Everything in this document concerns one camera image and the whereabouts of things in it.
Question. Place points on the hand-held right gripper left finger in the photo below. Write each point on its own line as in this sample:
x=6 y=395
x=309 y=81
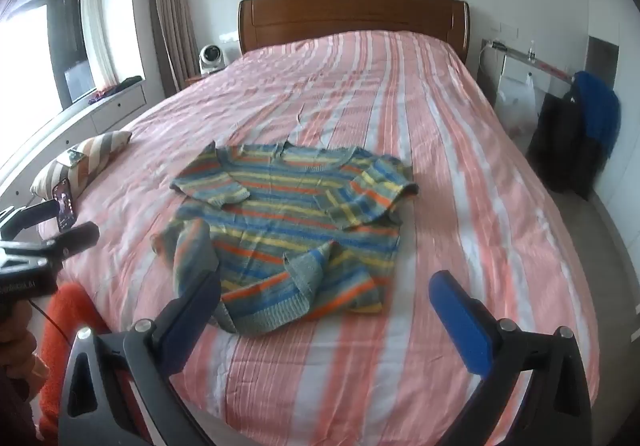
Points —
x=189 y=323

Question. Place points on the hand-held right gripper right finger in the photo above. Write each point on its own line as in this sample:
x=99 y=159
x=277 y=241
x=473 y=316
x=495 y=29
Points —
x=462 y=321

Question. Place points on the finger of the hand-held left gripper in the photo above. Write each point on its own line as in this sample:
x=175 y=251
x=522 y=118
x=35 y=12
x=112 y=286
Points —
x=70 y=238
x=30 y=217

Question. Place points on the striped knit sweater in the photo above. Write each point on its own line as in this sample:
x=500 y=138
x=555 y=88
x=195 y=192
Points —
x=295 y=231

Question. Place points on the dark clothes pile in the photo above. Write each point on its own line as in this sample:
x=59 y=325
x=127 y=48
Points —
x=117 y=86

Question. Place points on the person's left hand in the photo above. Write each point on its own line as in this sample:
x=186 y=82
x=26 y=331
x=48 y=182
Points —
x=17 y=351

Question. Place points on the smartphone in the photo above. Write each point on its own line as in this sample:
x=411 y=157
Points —
x=65 y=203

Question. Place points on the orange fleece garment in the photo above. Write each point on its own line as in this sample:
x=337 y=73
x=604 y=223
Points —
x=65 y=311

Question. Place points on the small grey object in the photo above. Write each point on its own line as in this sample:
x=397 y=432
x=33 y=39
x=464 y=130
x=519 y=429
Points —
x=72 y=159

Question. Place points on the striped pillow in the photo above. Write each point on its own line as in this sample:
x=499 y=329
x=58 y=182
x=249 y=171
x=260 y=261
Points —
x=97 y=154

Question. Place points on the pink striped bedspread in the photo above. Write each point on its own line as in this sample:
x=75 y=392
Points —
x=450 y=226

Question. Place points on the white sheer curtain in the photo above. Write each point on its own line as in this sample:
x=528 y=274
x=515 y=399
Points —
x=97 y=26

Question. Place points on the black jacket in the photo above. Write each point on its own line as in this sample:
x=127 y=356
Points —
x=565 y=146

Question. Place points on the clear plastic bag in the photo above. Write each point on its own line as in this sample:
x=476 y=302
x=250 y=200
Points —
x=517 y=104

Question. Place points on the white round fan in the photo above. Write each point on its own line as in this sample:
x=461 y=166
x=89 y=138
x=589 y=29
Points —
x=214 y=57

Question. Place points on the blue garment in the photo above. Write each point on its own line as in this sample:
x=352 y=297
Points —
x=600 y=106

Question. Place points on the white desk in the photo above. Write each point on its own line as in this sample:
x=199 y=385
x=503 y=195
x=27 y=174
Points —
x=512 y=69

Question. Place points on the brown curtain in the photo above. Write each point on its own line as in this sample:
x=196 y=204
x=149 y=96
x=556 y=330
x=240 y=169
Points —
x=172 y=1

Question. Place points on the red cloth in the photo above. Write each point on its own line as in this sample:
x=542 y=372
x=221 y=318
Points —
x=552 y=68

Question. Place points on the clear bottle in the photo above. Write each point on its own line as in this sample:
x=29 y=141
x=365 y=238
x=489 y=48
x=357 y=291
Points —
x=531 y=51

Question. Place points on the wooden headboard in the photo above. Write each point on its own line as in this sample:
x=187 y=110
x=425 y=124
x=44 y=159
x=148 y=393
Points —
x=350 y=14

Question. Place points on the white wardrobe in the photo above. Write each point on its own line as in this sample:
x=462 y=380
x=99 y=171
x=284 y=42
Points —
x=617 y=11

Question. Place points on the white wall switch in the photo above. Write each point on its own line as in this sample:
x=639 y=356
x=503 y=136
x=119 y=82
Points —
x=502 y=29

